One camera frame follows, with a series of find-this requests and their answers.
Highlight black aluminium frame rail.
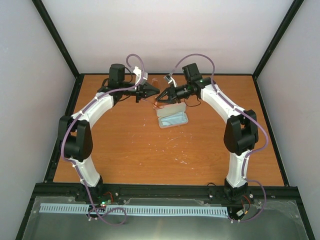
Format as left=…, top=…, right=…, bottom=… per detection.
left=32, top=182, right=300, bottom=202

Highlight pink glasses case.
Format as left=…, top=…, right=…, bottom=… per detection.
left=156, top=102, right=189, bottom=129

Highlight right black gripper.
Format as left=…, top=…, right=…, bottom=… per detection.
left=155, top=82, right=191, bottom=105

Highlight transparent orange sunglasses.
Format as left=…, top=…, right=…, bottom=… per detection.
left=143, top=77, right=163, bottom=110

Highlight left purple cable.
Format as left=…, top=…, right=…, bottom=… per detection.
left=61, top=53, right=147, bottom=225

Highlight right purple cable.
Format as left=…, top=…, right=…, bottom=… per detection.
left=171, top=53, right=270, bottom=224

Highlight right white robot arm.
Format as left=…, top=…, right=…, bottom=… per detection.
left=156, top=63, right=259, bottom=202

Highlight light blue slotted cable duct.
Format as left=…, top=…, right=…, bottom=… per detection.
left=38, top=203, right=229, bottom=218

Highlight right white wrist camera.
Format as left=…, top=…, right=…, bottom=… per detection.
left=164, top=74, right=177, bottom=87

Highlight light blue cleaning cloth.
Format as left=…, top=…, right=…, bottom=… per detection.
left=160, top=115, right=188, bottom=127

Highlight purple cable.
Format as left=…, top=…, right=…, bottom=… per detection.
left=171, top=53, right=270, bottom=224
left=61, top=53, right=147, bottom=225

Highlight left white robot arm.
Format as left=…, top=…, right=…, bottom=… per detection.
left=57, top=63, right=160, bottom=202

